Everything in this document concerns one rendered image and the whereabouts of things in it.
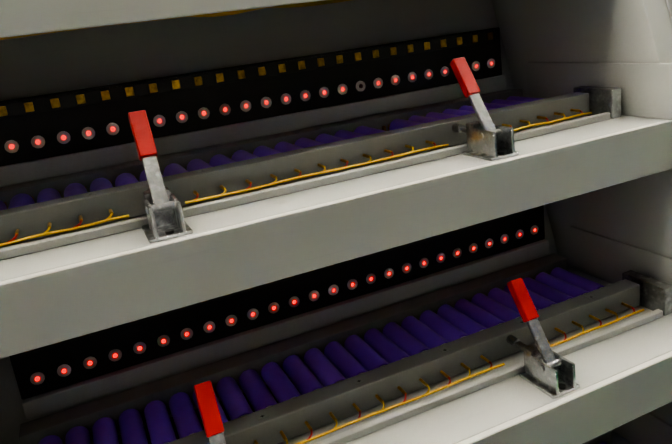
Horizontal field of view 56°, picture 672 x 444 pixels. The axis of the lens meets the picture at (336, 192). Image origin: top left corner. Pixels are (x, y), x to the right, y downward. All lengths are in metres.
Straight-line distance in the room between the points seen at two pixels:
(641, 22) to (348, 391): 0.42
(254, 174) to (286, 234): 0.08
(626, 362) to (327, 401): 0.25
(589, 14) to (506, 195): 0.25
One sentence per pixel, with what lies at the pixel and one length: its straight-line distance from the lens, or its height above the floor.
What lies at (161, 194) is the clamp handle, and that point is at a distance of 0.43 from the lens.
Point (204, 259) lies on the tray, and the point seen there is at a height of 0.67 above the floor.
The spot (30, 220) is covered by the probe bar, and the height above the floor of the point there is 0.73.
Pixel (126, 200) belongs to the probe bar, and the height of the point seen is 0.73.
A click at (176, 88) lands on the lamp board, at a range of 0.60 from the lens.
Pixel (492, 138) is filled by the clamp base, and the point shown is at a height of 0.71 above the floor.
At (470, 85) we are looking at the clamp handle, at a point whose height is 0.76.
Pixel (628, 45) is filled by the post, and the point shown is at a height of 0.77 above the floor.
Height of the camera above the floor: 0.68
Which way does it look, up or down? 2 degrees up
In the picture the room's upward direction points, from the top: 14 degrees counter-clockwise
